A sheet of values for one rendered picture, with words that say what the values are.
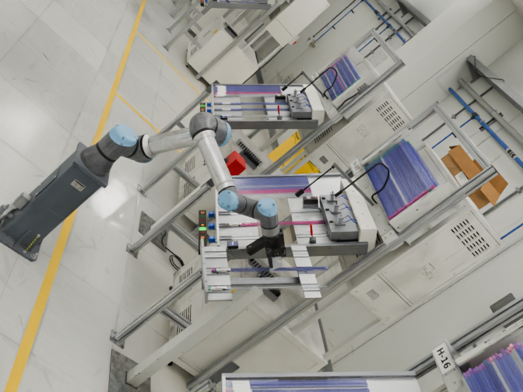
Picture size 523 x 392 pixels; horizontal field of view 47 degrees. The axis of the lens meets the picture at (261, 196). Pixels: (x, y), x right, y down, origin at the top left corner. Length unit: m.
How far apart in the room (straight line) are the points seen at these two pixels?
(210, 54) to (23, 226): 4.70
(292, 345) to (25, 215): 1.47
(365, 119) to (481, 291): 1.42
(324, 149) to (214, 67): 3.37
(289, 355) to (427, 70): 3.61
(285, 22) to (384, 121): 3.27
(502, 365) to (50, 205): 1.98
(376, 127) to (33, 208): 2.37
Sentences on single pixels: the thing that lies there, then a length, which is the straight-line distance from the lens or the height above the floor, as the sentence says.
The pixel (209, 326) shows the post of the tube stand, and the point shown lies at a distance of 2.78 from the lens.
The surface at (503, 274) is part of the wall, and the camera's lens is 4.47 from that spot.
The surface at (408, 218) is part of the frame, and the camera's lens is 2.87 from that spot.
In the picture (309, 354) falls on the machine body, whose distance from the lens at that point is 3.32.
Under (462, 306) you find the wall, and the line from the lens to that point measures 4.48.
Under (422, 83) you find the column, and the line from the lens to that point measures 6.18.
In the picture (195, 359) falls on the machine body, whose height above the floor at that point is 0.15.
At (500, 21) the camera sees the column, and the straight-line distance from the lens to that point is 6.25.
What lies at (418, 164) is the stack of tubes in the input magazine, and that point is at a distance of 3.06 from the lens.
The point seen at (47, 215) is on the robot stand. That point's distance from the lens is 2.96.
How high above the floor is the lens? 1.83
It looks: 17 degrees down
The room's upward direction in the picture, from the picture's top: 51 degrees clockwise
